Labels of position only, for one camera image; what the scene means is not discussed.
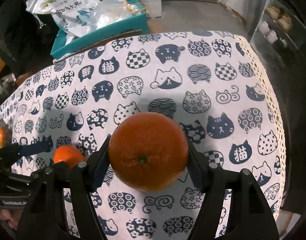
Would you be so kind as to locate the large orange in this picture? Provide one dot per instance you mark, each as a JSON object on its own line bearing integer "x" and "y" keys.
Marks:
{"x": 148, "y": 151}

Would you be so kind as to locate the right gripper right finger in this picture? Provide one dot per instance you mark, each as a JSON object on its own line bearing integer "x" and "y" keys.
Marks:
{"x": 198, "y": 168}

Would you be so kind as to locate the teal storage box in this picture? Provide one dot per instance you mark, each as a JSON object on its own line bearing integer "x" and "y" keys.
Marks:
{"x": 65, "y": 44}

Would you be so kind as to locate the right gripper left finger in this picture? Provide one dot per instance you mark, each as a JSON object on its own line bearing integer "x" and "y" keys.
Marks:
{"x": 98, "y": 164}

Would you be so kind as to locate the small mandarin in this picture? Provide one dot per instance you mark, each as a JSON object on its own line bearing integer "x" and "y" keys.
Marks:
{"x": 68, "y": 154}

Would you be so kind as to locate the white printed rice bag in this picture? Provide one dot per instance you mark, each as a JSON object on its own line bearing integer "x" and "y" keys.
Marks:
{"x": 71, "y": 16}

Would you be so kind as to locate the cat pattern tablecloth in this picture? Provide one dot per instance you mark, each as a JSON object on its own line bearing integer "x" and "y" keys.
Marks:
{"x": 211, "y": 83}

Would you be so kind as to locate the clear plastic bag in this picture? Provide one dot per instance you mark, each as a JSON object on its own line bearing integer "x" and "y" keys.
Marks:
{"x": 108, "y": 12}

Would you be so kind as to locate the black hanging coat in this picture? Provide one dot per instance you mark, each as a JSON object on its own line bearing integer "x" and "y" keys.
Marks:
{"x": 25, "y": 41}

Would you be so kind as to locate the person's hand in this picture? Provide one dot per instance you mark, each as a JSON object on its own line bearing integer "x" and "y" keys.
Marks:
{"x": 12, "y": 217}

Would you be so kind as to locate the shoe rack with shoes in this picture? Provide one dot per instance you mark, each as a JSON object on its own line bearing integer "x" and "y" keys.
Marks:
{"x": 280, "y": 32}

